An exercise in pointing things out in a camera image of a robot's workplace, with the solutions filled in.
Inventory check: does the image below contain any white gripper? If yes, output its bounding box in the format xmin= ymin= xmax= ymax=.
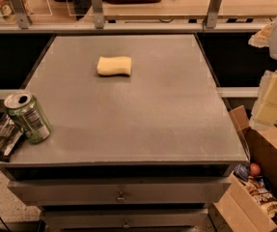
xmin=248 ymin=22 xmax=277 ymax=131

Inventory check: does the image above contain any yellow sponge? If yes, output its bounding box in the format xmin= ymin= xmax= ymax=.
xmin=97 ymin=56 xmax=131 ymax=76

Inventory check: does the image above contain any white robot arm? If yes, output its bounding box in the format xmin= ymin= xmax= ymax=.
xmin=248 ymin=17 xmax=277 ymax=131

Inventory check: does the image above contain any dark rxbar chocolate bar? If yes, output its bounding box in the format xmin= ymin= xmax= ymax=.
xmin=0 ymin=117 xmax=24 ymax=162

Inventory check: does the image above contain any cardboard box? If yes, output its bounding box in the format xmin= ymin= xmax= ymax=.
xmin=215 ymin=106 xmax=277 ymax=232

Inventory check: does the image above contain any red apple in box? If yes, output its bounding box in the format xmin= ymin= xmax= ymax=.
xmin=249 ymin=163 xmax=261 ymax=177

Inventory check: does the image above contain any blue item in box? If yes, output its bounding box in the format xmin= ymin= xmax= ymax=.
xmin=234 ymin=164 xmax=249 ymax=181

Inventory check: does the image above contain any snack bag in box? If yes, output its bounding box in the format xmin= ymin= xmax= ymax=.
xmin=244 ymin=177 xmax=277 ymax=224

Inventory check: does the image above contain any lower grey drawer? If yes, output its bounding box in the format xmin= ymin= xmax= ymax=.
xmin=41 ymin=209 xmax=208 ymax=229

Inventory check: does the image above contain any grey drawer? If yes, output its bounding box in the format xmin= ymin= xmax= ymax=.
xmin=9 ymin=178 xmax=231 ymax=206
xmin=41 ymin=209 xmax=208 ymax=229

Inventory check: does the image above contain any upper grey drawer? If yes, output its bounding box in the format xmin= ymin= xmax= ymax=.
xmin=9 ymin=178 xmax=231 ymax=206

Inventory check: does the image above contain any green soda can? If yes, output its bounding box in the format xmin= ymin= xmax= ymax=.
xmin=4 ymin=91 xmax=51 ymax=144

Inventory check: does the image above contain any right metal bracket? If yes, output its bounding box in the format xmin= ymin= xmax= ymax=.
xmin=204 ymin=0 xmax=222 ymax=28

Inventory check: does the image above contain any metal bracket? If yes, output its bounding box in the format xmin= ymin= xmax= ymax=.
xmin=204 ymin=0 xmax=222 ymax=28
xmin=91 ymin=0 xmax=105 ymax=29
xmin=10 ymin=0 xmax=32 ymax=29

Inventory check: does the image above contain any middle metal bracket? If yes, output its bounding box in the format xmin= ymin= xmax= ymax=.
xmin=91 ymin=0 xmax=105 ymax=29

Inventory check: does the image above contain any left metal bracket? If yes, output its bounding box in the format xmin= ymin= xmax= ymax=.
xmin=10 ymin=0 xmax=32 ymax=29

